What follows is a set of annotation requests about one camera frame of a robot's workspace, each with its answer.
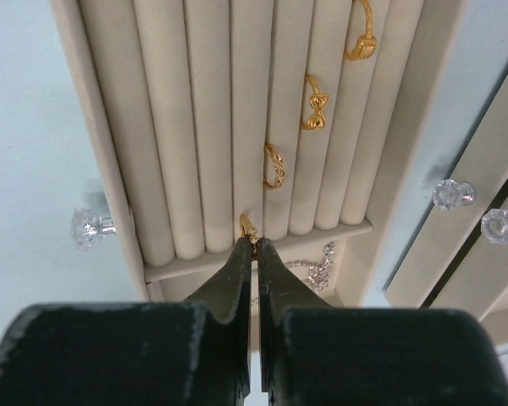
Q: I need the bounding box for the beige velvet ring tray drawer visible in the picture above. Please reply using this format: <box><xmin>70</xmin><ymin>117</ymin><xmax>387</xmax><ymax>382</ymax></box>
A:
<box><xmin>52</xmin><ymin>1</ymin><xmax>467</xmax><ymax>305</ymax></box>

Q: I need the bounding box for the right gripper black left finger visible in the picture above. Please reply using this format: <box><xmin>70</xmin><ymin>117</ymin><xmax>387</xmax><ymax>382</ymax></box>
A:
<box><xmin>184</xmin><ymin>238</ymin><xmax>252</xmax><ymax>405</ymax></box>

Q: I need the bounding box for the gold ring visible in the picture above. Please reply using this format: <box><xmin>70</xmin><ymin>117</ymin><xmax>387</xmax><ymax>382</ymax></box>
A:
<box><xmin>342</xmin><ymin>0</ymin><xmax>378</xmax><ymax>63</ymax></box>
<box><xmin>299</xmin><ymin>74</ymin><xmax>330</xmax><ymax>132</ymax></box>
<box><xmin>262</xmin><ymin>142</ymin><xmax>287</xmax><ymax>191</ymax></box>
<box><xmin>239</xmin><ymin>212</ymin><xmax>262</xmax><ymax>259</ymax></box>

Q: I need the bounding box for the silver rhinestone chain necklace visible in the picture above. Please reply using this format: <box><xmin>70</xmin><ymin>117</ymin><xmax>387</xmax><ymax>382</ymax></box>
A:
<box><xmin>251</xmin><ymin>240</ymin><xmax>338</xmax><ymax>305</ymax></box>

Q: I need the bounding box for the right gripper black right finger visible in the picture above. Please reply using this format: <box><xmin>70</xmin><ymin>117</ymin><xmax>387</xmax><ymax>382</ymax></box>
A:
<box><xmin>257</xmin><ymin>238</ymin><xmax>331</xmax><ymax>405</ymax></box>

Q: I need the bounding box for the beige jewelry box clear case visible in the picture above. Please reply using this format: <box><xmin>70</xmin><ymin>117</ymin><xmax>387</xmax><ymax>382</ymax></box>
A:
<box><xmin>386</xmin><ymin>73</ymin><xmax>508</xmax><ymax>320</ymax></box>

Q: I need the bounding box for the clear crystal box knob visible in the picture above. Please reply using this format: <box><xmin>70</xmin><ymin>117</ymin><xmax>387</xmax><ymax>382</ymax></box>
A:
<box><xmin>480</xmin><ymin>209</ymin><xmax>508</xmax><ymax>244</ymax></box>
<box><xmin>433</xmin><ymin>178</ymin><xmax>476</xmax><ymax>211</ymax></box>

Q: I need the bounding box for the clear crystal drawer knob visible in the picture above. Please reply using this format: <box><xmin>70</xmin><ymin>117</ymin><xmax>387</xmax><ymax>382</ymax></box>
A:
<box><xmin>70</xmin><ymin>208</ymin><xmax>117</xmax><ymax>251</ymax></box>

